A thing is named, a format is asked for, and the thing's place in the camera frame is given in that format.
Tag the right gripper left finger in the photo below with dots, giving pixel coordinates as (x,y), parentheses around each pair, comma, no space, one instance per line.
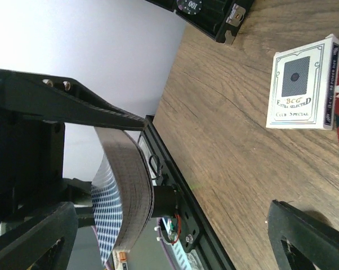
(45,240)

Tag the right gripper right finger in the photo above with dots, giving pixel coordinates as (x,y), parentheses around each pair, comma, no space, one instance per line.
(299,241)

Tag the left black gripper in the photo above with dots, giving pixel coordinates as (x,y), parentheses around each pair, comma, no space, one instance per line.
(33,109)

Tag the blue backed card deck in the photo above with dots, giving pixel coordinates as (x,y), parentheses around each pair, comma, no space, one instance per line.
(122,193)

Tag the chips inside case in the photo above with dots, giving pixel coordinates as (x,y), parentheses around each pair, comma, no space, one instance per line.
(191,7)

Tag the white playing card box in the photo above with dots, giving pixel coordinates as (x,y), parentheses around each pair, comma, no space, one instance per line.
(303,81)

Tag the black front mounting rail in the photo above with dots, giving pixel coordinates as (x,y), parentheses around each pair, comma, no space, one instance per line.
(175,200)

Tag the light blue slotted rail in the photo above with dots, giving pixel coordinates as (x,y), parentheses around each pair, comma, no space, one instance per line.
(177,257)

